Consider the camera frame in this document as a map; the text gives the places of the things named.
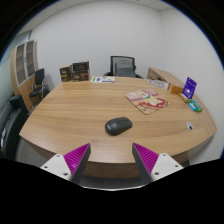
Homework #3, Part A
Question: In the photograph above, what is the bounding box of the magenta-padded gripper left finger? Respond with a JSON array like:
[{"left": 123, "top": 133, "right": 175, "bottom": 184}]
[{"left": 40, "top": 142, "right": 92, "bottom": 186}]

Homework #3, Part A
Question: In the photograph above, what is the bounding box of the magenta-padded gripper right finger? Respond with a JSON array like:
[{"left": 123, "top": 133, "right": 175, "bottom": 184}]
[{"left": 131, "top": 142, "right": 185, "bottom": 185}]

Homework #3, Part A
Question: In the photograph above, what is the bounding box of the black computer mouse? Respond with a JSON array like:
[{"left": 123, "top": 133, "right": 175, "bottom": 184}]
[{"left": 104, "top": 116, "right": 133, "bottom": 136}]

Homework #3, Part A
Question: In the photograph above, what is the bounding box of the cartoon print mouse pad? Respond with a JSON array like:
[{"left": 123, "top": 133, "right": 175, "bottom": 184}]
[{"left": 123, "top": 88, "right": 169, "bottom": 116}]

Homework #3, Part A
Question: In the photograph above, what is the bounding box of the black leather sofa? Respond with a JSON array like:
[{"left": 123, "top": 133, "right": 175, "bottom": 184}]
[{"left": 0, "top": 94, "right": 29, "bottom": 161}]

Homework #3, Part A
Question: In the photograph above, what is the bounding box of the green tissue pack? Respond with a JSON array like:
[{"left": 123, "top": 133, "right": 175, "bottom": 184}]
[{"left": 187, "top": 99, "right": 204, "bottom": 113}]

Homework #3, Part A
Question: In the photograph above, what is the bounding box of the small yellow box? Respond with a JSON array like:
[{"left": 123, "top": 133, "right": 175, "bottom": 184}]
[{"left": 177, "top": 92, "right": 191, "bottom": 104}]

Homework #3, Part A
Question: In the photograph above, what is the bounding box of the orange box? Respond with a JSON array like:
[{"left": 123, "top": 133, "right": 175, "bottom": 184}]
[{"left": 167, "top": 83, "right": 184, "bottom": 95}]

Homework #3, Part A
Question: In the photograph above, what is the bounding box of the round white disc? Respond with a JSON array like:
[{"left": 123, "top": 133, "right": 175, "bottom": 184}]
[{"left": 148, "top": 79, "right": 168, "bottom": 89}]

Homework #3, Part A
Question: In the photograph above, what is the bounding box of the purple sign stand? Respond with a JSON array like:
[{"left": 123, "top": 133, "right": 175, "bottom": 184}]
[{"left": 182, "top": 76, "right": 198, "bottom": 100}]

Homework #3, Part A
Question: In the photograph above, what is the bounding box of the black visitor chair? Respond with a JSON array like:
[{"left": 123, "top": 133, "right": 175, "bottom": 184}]
[{"left": 29, "top": 67, "right": 51, "bottom": 101}]

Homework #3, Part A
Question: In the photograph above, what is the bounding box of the large brown cardboard box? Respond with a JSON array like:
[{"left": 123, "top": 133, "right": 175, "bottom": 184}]
[{"left": 71, "top": 69, "right": 90, "bottom": 82}]

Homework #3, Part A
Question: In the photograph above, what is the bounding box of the white green printed leaflet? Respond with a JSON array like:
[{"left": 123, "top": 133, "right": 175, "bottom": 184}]
[{"left": 90, "top": 76, "right": 116, "bottom": 84}]

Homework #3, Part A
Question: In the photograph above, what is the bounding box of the small brown cardboard box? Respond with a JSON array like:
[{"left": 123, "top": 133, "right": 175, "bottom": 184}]
[{"left": 59, "top": 65, "right": 73, "bottom": 83}]

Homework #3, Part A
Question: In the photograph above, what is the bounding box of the wooden side cabinet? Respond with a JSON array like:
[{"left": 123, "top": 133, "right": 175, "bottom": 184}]
[{"left": 147, "top": 67, "right": 188, "bottom": 88}]

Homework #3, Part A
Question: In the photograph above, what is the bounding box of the black cardboard box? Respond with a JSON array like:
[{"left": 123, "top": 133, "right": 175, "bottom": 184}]
[{"left": 71, "top": 60, "right": 90, "bottom": 72}]

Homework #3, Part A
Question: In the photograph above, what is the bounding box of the wooden shelf cabinet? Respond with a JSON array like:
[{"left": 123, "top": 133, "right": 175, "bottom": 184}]
[{"left": 9, "top": 39, "right": 39, "bottom": 113}]

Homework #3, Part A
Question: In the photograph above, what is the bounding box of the black mesh office chair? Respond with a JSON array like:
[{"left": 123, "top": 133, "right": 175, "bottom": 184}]
[{"left": 103, "top": 55, "right": 144, "bottom": 79}]

